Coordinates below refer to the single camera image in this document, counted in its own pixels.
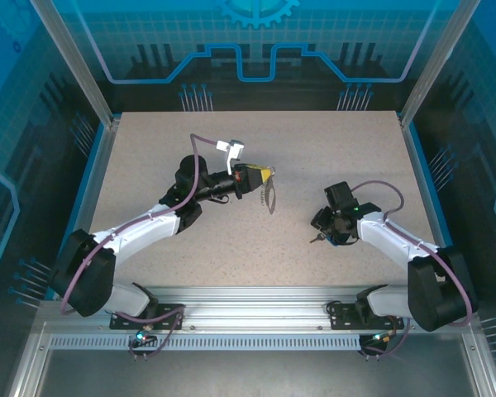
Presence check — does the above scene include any aluminium frame bar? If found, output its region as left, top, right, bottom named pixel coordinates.
left=6, top=322, right=53, bottom=397
left=462, top=322, right=496, bottom=397

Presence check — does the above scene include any aluminium side rail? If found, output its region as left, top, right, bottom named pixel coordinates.
left=398, top=115, right=460, bottom=299
left=51, top=117, right=121, bottom=301

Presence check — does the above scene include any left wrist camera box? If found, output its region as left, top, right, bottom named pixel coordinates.
left=216, top=139, right=246, bottom=177

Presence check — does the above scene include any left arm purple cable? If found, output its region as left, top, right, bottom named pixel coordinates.
left=60, top=132, right=232, bottom=361

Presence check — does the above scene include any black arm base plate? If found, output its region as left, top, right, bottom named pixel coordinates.
left=329, top=303, right=405, bottom=331
left=109, top=303, right=186, bottom=331

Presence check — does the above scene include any wide aluminium extrusion rail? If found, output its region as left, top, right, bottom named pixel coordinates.
left=39, top=285, right=479, bottom=332

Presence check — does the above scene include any dark teal keyring with clips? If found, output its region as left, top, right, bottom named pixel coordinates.
left=257, top=165, right=280, bottom=216

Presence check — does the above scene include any key with blue cap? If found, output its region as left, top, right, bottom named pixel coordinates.
left=308, top=231, right=342, bottom=246

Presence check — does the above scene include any blue table edge trim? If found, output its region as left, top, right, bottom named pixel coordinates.
left=45, top=111, right=123, bottom=301

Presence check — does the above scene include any cable connector with light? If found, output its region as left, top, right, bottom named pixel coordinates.
left=361, top=330, right=398, bottom=348
left=127, top=328, right=158, bottom=348

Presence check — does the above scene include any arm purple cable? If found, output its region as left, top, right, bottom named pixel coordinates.
left=60, top=132, right=232, bottom=361
left=350, top=179, right=479, bottom=360

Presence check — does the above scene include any aluminium frame post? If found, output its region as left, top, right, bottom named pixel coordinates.
left=27, top=0, right=121, bottom=127
left=398, top=0, right=484, bottom=129

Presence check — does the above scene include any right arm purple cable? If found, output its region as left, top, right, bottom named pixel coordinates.
left=350, top=179, right=479, bottom=360

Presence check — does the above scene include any slotted metal cable duct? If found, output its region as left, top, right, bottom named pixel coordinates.
left=48, top=334, right=364, bottom=352

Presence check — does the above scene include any grey metal sheet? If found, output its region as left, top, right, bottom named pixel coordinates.
left=36, top=349, right=480, bottom=397

